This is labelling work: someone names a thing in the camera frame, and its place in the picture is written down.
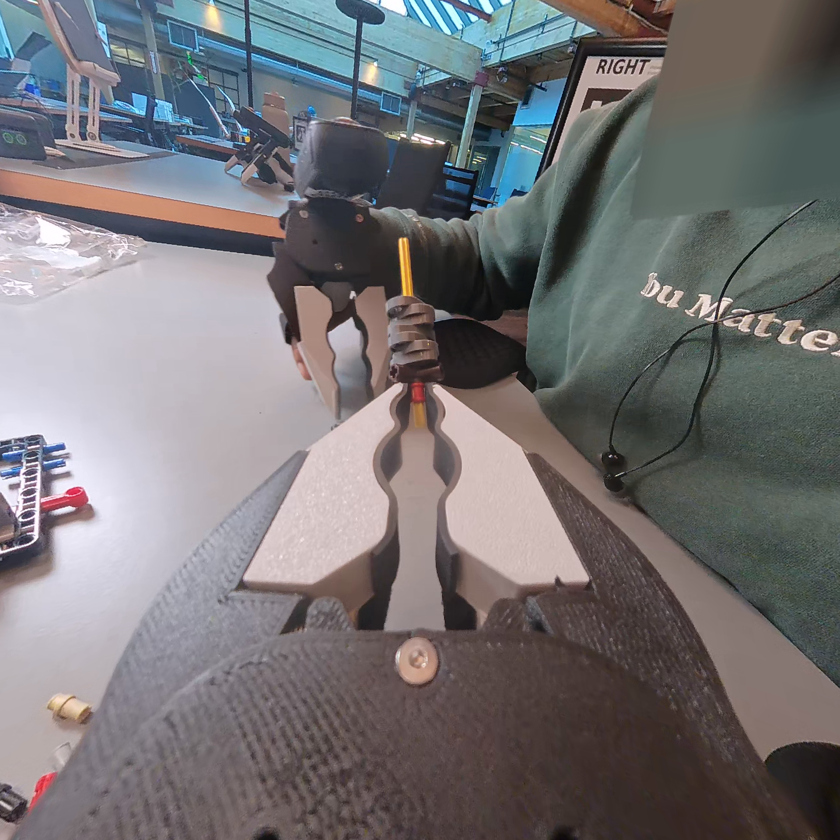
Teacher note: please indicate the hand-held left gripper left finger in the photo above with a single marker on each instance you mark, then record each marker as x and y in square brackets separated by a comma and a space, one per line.
[321, 518]

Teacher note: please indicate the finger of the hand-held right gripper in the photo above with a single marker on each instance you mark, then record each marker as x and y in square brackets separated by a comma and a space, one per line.
[315, 341]
[377, 328]

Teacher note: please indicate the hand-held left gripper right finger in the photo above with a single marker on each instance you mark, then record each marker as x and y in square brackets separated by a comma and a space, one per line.
[512, 518]

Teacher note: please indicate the yellow lego axle assembly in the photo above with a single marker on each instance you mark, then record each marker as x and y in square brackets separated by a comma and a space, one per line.
[407, 341]

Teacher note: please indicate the black lego frame assembly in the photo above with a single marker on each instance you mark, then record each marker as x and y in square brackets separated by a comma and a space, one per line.
[29, 499]

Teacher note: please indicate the pile of small lego pieces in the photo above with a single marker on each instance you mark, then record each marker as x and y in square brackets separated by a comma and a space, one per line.
[69, 707]

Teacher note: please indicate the person's right hand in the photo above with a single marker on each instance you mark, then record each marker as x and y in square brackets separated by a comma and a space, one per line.
[300, 361]

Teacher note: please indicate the black mesh chair seat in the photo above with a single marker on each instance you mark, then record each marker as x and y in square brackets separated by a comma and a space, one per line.
[479, 354]

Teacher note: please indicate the dark background equipment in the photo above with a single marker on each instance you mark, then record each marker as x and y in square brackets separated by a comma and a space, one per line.
[262, 151]

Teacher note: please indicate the orange edged table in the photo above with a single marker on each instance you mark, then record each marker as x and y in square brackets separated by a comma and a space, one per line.
[164, 190]

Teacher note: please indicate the black round base stand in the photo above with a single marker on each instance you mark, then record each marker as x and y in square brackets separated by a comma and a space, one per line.
[359, 39]

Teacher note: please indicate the person's green sweatshirt torso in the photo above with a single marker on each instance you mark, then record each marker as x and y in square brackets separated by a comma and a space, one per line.
[689, 394]

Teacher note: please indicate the clear plastic bag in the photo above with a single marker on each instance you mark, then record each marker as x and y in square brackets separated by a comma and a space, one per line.
[52, 249]

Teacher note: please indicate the black framed white sign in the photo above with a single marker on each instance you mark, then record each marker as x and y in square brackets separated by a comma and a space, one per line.
[577, 98]

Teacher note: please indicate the wooden easel stand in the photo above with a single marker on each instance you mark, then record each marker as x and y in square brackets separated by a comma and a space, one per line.
[85, 85]

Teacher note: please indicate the black equipment case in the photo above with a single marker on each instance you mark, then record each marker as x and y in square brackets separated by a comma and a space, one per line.
[19, 138]

